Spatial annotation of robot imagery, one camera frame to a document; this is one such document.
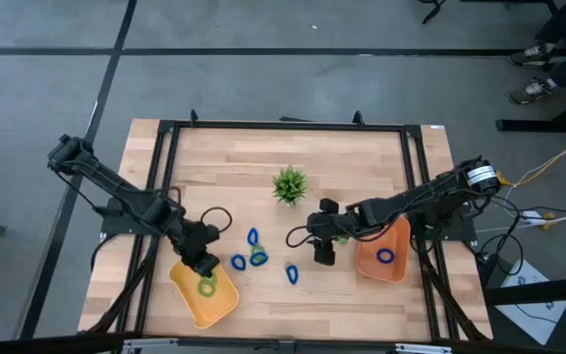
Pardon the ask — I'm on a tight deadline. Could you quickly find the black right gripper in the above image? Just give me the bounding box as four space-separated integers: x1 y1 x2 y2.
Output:
306 198 359 267

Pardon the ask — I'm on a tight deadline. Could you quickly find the small green potted plant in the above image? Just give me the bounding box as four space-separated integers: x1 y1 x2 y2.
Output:
271 165 309 207

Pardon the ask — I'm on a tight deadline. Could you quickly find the yellow plastic bin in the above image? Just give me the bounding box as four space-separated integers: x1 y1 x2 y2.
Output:
168 246 241 330

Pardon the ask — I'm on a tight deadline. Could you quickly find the orange plastic bin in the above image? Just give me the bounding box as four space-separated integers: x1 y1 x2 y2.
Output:
355 215 412 284

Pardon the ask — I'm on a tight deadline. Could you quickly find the black rig crossbar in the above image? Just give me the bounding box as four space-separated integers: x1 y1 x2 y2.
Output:
0 331 566 354

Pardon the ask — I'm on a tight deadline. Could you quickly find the white power plug block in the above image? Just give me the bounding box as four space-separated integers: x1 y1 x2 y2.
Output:
521 209 547 227

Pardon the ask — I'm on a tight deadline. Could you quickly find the black metal bar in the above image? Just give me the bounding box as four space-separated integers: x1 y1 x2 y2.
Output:
483 274 566 307

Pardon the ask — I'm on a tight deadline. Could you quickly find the white printed box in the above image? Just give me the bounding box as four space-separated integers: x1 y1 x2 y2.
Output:
498 259 566 346

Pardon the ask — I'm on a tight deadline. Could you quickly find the black stand leg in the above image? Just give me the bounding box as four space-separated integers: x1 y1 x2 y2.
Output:
419 0 447 25

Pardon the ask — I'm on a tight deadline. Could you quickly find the person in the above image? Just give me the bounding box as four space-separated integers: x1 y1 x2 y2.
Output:
507 9 566 106

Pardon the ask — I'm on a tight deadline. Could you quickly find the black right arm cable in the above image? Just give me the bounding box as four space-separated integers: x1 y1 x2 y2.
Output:
285 224 316 250

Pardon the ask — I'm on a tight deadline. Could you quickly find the black aluminium table frame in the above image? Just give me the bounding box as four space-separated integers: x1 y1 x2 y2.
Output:
79 108 493 345

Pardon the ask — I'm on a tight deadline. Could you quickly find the silver metal bracket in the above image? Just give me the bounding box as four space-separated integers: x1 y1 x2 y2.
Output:
394 342 454 354
122 337 181 354

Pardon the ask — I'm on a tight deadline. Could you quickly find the black floor cable loop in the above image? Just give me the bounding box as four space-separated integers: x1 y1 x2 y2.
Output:
477 215 526 277

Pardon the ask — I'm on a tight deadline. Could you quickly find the black desk leg frame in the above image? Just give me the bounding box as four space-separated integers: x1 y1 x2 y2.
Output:
495 0 566 135

